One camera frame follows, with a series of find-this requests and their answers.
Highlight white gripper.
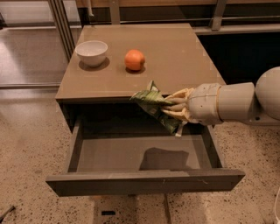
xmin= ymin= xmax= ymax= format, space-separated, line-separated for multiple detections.
xmin=161 ymin=83 xmax=222 ymax=125

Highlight green jalapeno chip bag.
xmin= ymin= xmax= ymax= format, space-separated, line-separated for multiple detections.
xmin=130 ymin=80 xmax=186 ymax=137

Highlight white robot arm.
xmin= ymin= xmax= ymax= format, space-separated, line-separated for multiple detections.
xmin=162 ymin=66 xmax=280 ymax=125

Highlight open grey top drawer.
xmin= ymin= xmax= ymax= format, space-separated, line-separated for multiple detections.
xmin=46 ymin=118 xmax=245 ymax=197

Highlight grey drawer cabinet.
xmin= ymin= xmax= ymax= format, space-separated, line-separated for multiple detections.
xmin=56 ymin=24 xmax=225 ymax=129

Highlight orange fruit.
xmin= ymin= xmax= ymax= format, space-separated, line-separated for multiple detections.
xmin=124 ymin=50 xmax=145 ymax=71

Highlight white ceramic bowl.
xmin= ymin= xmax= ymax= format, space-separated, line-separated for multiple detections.
xmin=75 ymin=40 xmax=108 ymax=67

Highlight dark tool on floor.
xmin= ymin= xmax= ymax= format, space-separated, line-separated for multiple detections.
xmin=0 ymin=206 xmax=16 ymax=223

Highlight metal shelf frame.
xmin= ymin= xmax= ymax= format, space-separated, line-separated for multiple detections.
xmin=46 ymin=0 xmax=280 ymax=58

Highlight white cable on floor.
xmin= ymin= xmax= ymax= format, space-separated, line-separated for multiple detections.
xmin=273 ymin=187 xmax=280 ymax=224

